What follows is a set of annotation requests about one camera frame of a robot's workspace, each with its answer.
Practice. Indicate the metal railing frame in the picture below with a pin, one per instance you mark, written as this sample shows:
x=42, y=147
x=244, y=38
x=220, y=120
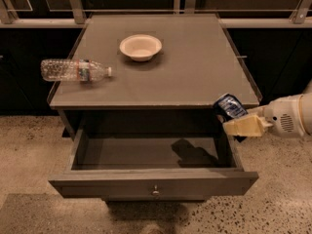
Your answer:
x=230, y=13

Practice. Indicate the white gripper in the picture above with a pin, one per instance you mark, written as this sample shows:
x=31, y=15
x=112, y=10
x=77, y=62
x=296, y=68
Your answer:
x=283, y=116

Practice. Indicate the round metal drawer knob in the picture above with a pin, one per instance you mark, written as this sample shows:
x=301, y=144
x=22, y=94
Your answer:
x=155, y=192

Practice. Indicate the blue pepsi can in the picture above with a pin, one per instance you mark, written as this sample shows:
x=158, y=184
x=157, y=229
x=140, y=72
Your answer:
x=228, y=107

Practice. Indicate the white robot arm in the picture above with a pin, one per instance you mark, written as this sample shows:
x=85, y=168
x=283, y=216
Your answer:
x=306, y=112

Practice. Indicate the open grey top drawer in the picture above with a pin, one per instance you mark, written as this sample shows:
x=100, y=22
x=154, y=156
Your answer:
x=127, y=167

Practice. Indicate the grey wooden cabinet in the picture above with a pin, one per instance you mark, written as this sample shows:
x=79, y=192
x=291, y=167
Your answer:
x=195, y=67

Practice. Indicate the clear plastic water bottle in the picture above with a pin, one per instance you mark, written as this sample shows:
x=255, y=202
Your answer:
x=82, y=70

